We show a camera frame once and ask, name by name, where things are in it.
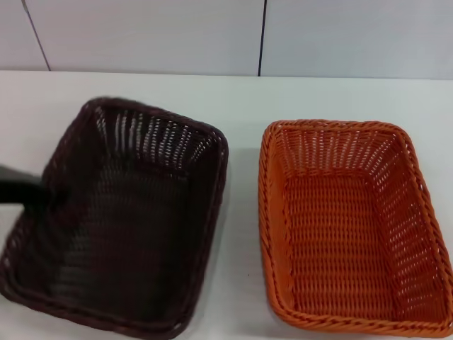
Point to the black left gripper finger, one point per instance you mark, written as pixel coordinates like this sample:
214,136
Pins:
21,189

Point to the orange woven basket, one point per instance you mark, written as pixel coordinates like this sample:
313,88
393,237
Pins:
336,230

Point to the dark brown woven basket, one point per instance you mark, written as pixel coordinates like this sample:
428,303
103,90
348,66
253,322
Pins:
124,230

